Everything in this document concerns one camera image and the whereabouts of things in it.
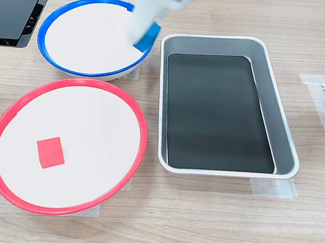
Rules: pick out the black electronic device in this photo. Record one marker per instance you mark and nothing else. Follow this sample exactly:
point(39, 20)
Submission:
point(10, 11)

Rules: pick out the red-rimmed white dish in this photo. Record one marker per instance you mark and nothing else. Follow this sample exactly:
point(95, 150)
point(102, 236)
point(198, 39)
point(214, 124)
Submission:
point(92, 149)

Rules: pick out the black tray liner mat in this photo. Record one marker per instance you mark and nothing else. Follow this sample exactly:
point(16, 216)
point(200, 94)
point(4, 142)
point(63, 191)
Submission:
point(216, 111)

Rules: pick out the red wooden cube block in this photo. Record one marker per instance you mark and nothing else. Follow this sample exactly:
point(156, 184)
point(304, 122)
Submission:
point(50, 152)

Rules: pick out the silver metal tray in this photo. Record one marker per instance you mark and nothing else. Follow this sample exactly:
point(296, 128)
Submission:
point(280, 130)

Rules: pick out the blue-rimmed white dish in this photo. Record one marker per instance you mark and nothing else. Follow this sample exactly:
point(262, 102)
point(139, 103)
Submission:
point(93, 37)

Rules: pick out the blue wooden cube block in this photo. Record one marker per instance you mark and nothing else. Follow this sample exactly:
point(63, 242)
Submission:
point(149, 37)

